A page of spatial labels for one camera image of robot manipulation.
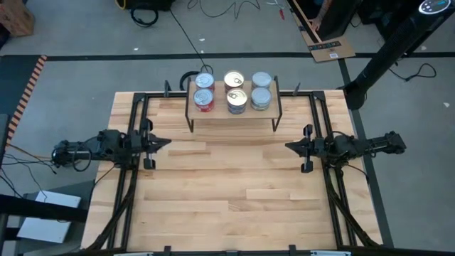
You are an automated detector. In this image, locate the brown cardboard box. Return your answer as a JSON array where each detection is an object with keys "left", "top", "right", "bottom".
[{"left": 0, "top": 0, "right": 36, "bottom": 38}]

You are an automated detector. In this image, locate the black equipment case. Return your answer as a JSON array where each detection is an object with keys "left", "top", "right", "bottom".
[{"left": 115, "top": 0, "right": 176, "bottom": 12}]

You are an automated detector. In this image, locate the thin squiggly black floor cable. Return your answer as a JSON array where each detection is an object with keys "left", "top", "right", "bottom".
[{"left": 186, "top": 0, "right": 264, "bottom": 21}]

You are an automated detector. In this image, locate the long black floor cable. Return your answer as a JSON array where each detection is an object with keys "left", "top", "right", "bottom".
[{"left": 168, "top": 9, "right": 215, "bottom": 78}]

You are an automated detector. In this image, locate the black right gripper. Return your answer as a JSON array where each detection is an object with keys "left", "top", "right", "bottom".
[{"left": 284, "top": 124, "right": 326, "bottom": 174}]

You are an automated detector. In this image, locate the orange black hazard strip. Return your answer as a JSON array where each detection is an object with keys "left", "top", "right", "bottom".
[{"left": 6, "top": 54, "right": 48, "bottom": 146}]

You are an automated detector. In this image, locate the black flat panel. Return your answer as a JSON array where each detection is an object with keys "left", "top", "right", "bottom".
[{"left": 298, "top": 0, "right": 360, "bottom": 41}]

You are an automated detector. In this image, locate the red label can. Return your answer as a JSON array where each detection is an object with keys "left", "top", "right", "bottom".
[{"left": 194, "top": 72, "right": 215, "bottom": 90}]

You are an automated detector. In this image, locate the black floor equipment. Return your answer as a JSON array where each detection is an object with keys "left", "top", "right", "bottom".
[{"left": 355, "top": 0, "right": 422, "bottom": 37}]

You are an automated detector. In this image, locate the black aluminium rig frame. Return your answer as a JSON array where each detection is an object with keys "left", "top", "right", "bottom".
[{"left": 81, "top": 80, "right": 394, "bottom": 256}]

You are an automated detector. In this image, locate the white flat box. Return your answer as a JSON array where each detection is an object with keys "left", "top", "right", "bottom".
[{"left": 16, "top": 190, "right": 82, "bottom": 245}]

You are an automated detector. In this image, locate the black tower fan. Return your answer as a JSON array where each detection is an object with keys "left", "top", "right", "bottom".
[{"left": 342, "top": 0, "right": 455, "bottom": 112}]

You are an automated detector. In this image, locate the thick black hose loop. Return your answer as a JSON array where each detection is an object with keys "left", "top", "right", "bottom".
[{"left": 178, "top": 70, "right": 208, "bottom": 92}]

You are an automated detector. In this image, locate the black coiled floor cable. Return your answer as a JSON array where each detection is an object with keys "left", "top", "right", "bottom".
[{"left": 129, "top": 6, "right": 160, "bottom": 29}]

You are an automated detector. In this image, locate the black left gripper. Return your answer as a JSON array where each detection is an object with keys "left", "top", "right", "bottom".
[{"left": 130, "top": 118, "right": 172, "bottom": 171}]

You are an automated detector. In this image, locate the thin wooden stick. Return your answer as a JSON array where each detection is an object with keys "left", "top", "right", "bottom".
[{"left": 291, "top": 0, "right": 323, "bottom": 43}]

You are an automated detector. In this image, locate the wooden shelf with black legs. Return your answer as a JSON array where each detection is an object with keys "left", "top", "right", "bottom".
[{"left": 183, "top": 75, "right": 283, "bottom": 133}]

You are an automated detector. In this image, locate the orange floor cable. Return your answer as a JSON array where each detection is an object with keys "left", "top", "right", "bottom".
[{"left": 6, "top": 142, "right": 54, "bottom": 161}]

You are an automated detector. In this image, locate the flattened cardboard sheet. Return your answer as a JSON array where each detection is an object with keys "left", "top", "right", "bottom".
[{"left": 289, "top": 0, "right": 357, "bottom": 63}]

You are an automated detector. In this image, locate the person's forearm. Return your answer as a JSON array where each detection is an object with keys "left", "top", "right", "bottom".
[{"left": 318, "top": 0, "right": 335, "bottom": 21}]

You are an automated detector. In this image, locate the black horizontal beam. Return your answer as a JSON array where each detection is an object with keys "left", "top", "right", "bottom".
[{"left": 0, "top": 193, "right": 90, "bottom": 224}]

